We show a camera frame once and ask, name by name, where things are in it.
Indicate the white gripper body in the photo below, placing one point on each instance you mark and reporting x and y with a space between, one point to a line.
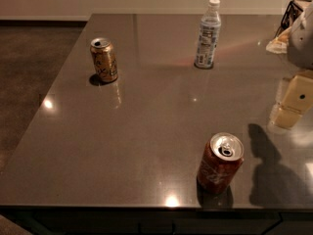
301 42

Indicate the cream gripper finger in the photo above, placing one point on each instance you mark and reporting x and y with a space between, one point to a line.
294 98
280 43

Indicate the red coke can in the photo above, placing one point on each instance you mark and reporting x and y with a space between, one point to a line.
223 155

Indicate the gold soda can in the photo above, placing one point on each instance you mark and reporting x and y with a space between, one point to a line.
104 60

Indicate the clear plastic water bottle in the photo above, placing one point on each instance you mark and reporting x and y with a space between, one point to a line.
208 36

